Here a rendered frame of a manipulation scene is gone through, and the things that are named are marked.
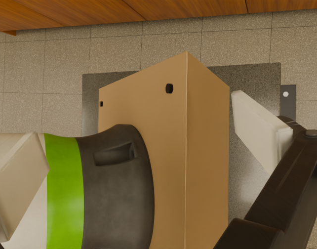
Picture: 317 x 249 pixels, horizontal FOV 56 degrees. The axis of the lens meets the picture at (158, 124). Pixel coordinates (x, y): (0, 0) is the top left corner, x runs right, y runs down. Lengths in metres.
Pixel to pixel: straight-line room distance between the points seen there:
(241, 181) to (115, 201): 0.22
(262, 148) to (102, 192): 0.16
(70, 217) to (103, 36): 1.46
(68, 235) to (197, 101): 0.16
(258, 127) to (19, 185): 0.13
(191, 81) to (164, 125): 0.05
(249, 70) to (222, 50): 0.99
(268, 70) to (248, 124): 0.27
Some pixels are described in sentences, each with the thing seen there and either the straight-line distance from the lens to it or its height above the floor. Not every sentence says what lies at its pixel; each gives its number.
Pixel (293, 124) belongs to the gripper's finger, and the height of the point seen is 1.21.
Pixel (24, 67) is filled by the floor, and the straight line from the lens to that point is 1.97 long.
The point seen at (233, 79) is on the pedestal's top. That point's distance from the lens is 0.45.
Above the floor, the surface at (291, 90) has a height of 0.01.
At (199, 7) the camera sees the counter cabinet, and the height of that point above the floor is 0.21.
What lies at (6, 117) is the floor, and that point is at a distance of 2.05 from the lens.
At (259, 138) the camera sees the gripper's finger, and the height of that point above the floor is 1.22.
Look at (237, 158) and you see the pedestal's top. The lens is 0.44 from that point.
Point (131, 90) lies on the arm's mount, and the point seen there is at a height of 1.08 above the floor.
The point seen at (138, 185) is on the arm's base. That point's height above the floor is 1.14.
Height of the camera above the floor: 1.38
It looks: 69 degrees down
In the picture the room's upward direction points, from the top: 90 degrees counter-clockwise
